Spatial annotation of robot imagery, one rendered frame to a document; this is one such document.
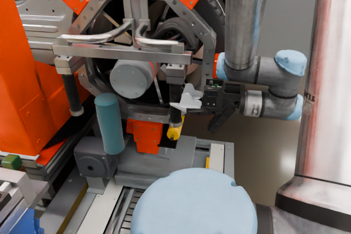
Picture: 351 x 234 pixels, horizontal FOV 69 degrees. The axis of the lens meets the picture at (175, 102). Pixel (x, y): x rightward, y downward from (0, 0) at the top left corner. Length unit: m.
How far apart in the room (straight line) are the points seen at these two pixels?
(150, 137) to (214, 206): 0.92
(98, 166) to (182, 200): 1.05
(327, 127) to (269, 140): 1.73
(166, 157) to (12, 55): 0.87
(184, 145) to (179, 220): 1.28
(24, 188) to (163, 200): 0.53
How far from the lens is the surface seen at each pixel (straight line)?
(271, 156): 1.89
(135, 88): 0.86
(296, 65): 0.69
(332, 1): 0.34
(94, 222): 1.44
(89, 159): 1.29
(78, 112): 0.91
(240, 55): 0.61
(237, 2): 0.49
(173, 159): 1.44
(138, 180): 1.44
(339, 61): 0.30
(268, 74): 0.69
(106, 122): 1.02
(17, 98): 1.04
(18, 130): 1.11
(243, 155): 1.83
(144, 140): 1.18
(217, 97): 0.71
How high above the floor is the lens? 1.26
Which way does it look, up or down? 33 degrees down
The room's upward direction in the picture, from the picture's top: straight up
